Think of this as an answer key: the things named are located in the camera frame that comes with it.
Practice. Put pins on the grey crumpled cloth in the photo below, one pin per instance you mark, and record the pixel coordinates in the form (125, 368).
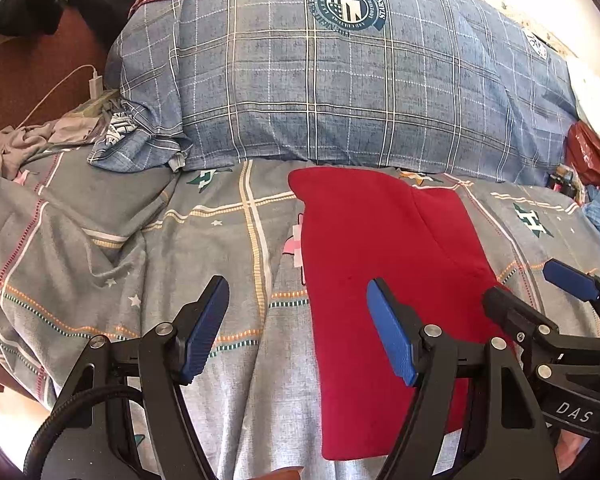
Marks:
(25, 142)

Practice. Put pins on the white charger plug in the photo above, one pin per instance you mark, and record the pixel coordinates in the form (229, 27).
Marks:
(96, 85)

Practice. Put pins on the black clothes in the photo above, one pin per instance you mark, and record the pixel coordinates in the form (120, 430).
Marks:
(95, 5)

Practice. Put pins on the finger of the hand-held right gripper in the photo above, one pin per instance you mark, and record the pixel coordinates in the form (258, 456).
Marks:
(567, 281)
(510, 310)

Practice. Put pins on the white cloth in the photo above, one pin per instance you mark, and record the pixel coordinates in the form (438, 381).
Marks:
(592, 95)

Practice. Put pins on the blue plaid pillow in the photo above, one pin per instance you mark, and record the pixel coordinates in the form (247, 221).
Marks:
(330, 85)

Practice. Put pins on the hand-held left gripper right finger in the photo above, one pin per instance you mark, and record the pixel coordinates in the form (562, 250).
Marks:
(392, 340)

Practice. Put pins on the brown wooden headboard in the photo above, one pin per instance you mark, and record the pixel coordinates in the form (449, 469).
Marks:
(25, 75)

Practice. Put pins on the red knit garment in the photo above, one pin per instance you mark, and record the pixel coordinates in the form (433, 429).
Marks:
(360, 240)

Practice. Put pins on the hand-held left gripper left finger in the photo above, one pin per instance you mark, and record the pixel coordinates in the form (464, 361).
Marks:
(205, 330)

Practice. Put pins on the red plastic bag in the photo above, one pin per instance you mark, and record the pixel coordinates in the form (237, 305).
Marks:
(587, 152)

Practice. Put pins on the grey power strip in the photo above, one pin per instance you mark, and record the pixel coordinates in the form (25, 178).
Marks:
(97, 105)

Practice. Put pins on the grey star print bedsheet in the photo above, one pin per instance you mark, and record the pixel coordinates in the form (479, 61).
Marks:
(130, 260)

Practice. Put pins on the multicolour patterned object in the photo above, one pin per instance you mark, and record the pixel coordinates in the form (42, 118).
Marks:
(564, 180)

